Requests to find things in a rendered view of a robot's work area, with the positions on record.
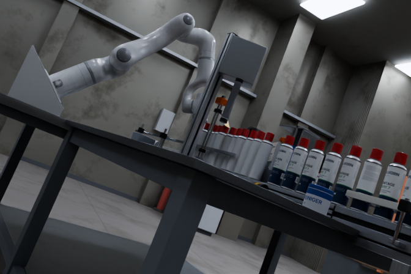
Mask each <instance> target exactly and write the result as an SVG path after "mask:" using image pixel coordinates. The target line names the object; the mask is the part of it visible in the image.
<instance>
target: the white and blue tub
mask: <svg viewBox="0 0 411 274"><path fill-rule="evenodd" d="M333 195H334V192H333V191H331V190H329V189H327V188H324V187H322V186H319V185H316V184H313V183H310V184H309V186H308V189H307V192H306V194H305V198H304V200H303V204H302V205H303V206H305V207H307V208H310V209H312V210H315V211H317V212H319V213H321V214H323V215H326V216H327V212H328V209H329V206H330V204H331V200H332V198H333Z"/></svg>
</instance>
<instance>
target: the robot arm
mask: <svg viewBox="0 0 411 274"><path fill-rule="evenodd" d="M194 24H195V23H194V18H193V17H192V16H191V15H190V14H189V13H182V14H180V15H178V16H176V17H174V18H173V19H171V20H170V21H169V22H167V23H166V24H164V25H163V26H162V27H160V28H158V29H157V30H156V31H154V32H151V33H150V34H148V35H146V36H144V37H142V38H140V39H137V40H134V41H131V42H127V43H124V44H121V45H119V46H117V47H115V49H113V51H112V52H111V55H110V56H107V57H103V58H96V59H91V60H88V61H86V62H83V63H80V64H78V65H75V66H73V67H70V68H67V69H65V70H62V71H60V72H57V73H54V74H52V75H49V74H48V72H47V71H46V69H45V71H46V73H47V75H48V77H49V79H50V81H51V83H52V85H53V87H54V90H55V91H56V93H57V96H58V97H59V100H60V102H61V99H60V98H62V97H65V96H67V95H70V94H72V93H75V92H77V91H80V90H82V89H85V88H87V87H89V86H92V85H94V84H97V83H99V82H102V81H105V80H110V79H113V78H117V77H120V76H122V75H124V74H126V73H127V72H128V71H129V70H130V69H131V67H132V66H133V65H134V64H135V63H137V62H138V61H140V60H141V59H144V58H145V57H148V56H150V55H151V54H154V53H156V52H157V51H160V50H161V49H163V48H164V47H166V46H168V45H169V44H171V43H172V42H174V41H175V40H178V41H180V42H183V43H189V44H192V45H196V46H198V47H199V56H198V71H197V77H196V79H195V80H193V81H192V82H191V83H190V84H189V85H188V86H187V87H186V88H185V90H184V92H183V96H182V111H183V112H184V113H187V114H193V117H194V114H195V112H196V110H197V107H198V105H199V102H200V100H201V97H202V95H203V92H201V93H198V94H197V96H196V99H195V100H192V99H191V97H192V95H193V93H194V92H195V91H196V90H197V89H199V88H201V87H204V86H206V85H207V82H208V80H209V78H210V75H211V73H212V70H213V68H214V62H215V47H216V41H215V38H214V36H213V35H212V34H211V33H210V32H208V31H206V30H205V29H200V28H194ZM61 103H62V102H61ZM193 117H192V120H193Z"/></svg>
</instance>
